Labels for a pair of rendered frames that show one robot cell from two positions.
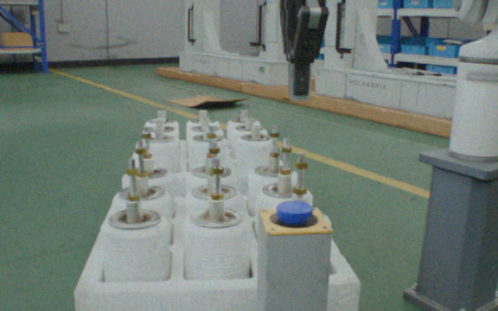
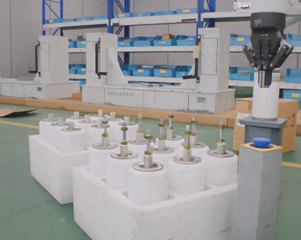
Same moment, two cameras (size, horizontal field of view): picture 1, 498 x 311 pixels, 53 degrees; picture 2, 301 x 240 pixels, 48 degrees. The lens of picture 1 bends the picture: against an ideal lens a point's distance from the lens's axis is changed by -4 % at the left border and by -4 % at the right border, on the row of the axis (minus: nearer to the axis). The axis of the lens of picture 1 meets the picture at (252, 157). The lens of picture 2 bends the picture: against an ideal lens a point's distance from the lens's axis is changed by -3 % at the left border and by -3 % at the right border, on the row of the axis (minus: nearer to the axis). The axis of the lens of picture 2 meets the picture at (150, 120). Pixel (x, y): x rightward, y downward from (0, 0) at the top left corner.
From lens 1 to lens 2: 0.51 m
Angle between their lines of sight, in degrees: 26
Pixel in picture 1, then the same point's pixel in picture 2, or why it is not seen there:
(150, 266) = (165, 191)
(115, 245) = (149, 181)
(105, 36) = not seen: outside the picture
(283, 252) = (267, 160)
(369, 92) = (122, 99)
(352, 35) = (104, 64)
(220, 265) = (198, 184)
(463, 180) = (266, 130)
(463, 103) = (262, 92)
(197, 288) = (195, 197)
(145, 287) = (170, 202)
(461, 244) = not seen: hidden behind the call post
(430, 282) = not seen: hidden behind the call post
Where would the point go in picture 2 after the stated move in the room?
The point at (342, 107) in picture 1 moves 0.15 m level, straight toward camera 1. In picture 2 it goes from (105, 109) to (107, 111)
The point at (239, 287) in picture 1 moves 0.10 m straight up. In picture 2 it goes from (213, 193) to (215, 154)
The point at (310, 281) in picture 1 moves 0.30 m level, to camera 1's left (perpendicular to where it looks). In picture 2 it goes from (275, 173) to (156, 195)
